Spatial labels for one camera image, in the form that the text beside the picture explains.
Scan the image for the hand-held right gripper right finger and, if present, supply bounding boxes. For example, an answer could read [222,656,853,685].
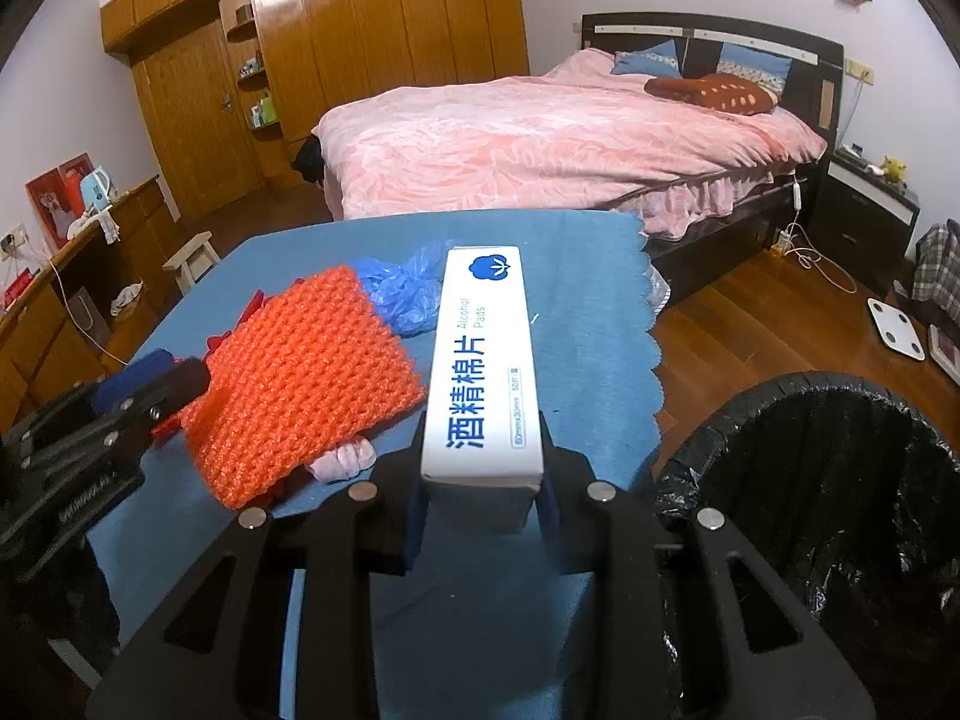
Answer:
[536,427,878,720]

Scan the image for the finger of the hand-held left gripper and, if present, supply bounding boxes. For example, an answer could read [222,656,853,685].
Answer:
[0,349,175,451]
[15,358,212,477]

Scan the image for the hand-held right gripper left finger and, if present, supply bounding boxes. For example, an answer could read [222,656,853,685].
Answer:
[86,439,432,720]

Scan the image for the red glove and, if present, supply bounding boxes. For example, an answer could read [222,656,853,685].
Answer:
[150,286,275,443]

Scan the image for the white cardboard box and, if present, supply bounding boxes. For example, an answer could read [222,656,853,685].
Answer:
[420,244,545,535]

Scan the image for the black trash bin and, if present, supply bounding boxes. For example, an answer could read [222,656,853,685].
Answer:
[651,371,960,720]

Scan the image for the white paper bag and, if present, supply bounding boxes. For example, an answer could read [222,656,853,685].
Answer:
[64,289,113,331]

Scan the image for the pink white crumpled cloth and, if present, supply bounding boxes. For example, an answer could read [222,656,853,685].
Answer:
[307,439,376,481]

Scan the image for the long wooden dresser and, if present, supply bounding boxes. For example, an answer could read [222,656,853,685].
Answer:
[0,175,185,436]

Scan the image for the white wooden stool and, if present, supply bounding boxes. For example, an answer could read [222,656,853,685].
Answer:
[163,232,221,297]

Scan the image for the red box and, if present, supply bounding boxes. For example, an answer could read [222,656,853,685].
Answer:
[2,268,42,310]

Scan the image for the light blue kettle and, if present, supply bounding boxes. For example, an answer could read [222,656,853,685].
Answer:
[79,169,117,215]

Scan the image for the blue table cloth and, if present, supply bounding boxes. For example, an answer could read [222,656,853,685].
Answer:
[86,208,665,720]

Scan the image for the crumpled blue plastic bag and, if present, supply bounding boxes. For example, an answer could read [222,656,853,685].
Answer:
[358,244,447,337]

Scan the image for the wooden door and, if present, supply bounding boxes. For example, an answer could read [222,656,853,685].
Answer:
[139,26,263,222]

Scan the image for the black clothing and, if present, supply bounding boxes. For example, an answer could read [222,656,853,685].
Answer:
[291,133,327,187]

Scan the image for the pink blanket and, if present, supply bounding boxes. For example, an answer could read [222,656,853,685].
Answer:
[316,47,830,237]

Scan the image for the white bathroom scale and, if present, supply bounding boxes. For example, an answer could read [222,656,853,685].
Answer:
[868,298,938,362]

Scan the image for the wooden wardrobe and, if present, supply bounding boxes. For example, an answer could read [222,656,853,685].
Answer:
[100,0,530,218]

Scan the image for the dark nightstand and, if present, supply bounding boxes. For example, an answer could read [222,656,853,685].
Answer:
[814,150,922,293]

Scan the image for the brown dotted pillow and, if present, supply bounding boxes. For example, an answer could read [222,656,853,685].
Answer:
[645,73,779,115]

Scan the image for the blue pillow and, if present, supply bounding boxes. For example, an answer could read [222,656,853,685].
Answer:
[611,41,683,80]
[716,43,792,95]

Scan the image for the plaid clothes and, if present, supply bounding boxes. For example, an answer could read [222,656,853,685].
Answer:
[911,219,960,316]

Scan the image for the dark wooden bed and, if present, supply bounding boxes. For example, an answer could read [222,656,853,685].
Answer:
[289,13,848,308]

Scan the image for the white charging cable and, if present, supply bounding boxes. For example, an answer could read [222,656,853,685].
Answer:
[11,240,132,372]

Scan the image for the white floor cable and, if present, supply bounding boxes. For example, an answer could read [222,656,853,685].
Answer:
[772,225,856,293]

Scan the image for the picture frame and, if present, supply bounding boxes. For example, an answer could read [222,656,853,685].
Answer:
[928,322,960,374]

